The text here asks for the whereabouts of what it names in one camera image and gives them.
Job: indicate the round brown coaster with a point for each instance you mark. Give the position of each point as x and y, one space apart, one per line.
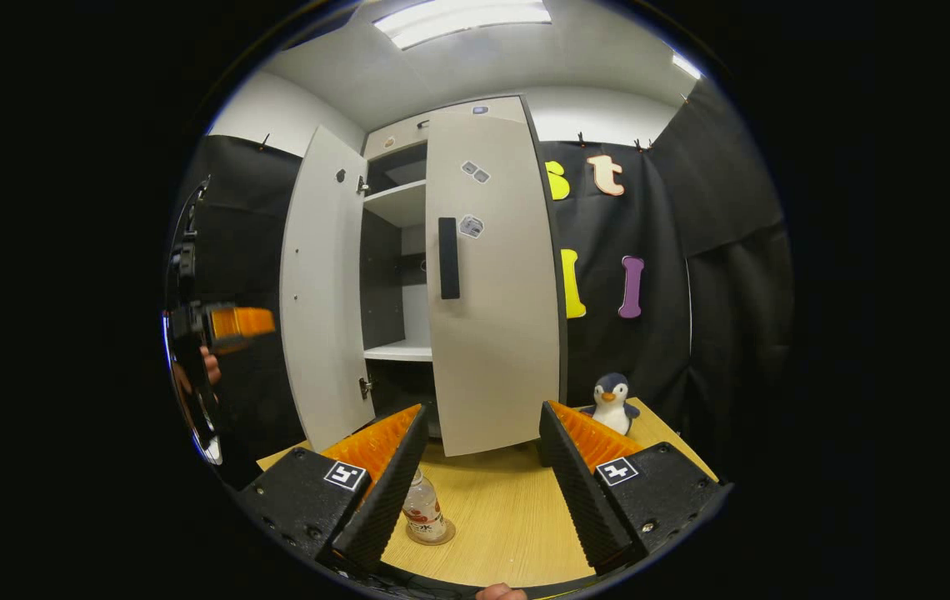
447 533

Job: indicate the large ceiling light panel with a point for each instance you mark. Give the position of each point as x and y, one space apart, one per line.
462 18

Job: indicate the clear bottle with red label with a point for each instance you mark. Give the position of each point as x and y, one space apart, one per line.
423 508

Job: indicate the grey cabinet drawer front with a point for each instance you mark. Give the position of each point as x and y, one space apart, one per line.
450 117

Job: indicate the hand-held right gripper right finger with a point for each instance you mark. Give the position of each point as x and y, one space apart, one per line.
579 492

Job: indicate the grey cabinet door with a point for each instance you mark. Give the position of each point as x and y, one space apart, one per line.
500 333
325 292

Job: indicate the small ceiling light panel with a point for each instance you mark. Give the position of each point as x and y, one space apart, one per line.
686 66

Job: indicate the penguin plush toy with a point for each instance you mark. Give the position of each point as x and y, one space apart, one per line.
611 404

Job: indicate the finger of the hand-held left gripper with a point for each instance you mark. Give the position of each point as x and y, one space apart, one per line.
242 323

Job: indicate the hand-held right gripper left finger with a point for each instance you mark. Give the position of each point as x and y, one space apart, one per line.
392 492

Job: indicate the grey cabinet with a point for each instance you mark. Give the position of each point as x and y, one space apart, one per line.
383 292

